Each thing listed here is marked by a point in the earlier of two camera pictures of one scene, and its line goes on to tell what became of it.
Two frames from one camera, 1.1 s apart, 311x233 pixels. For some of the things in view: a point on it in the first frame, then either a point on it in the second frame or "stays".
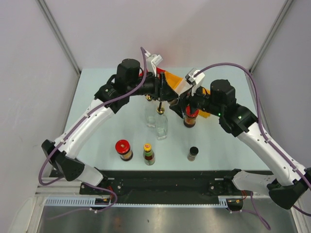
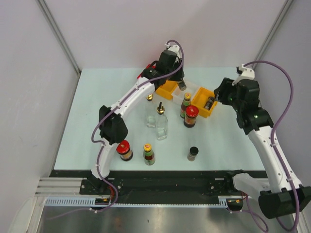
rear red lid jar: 189,120 stays
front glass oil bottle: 161,124 stays
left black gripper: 163,91 -> 178,76
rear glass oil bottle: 150,112 stays
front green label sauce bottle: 148,155 stays
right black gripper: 184,99 -> 220,92
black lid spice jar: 193,151 stays
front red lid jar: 122,147 stays
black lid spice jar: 174,102 -> 182,85
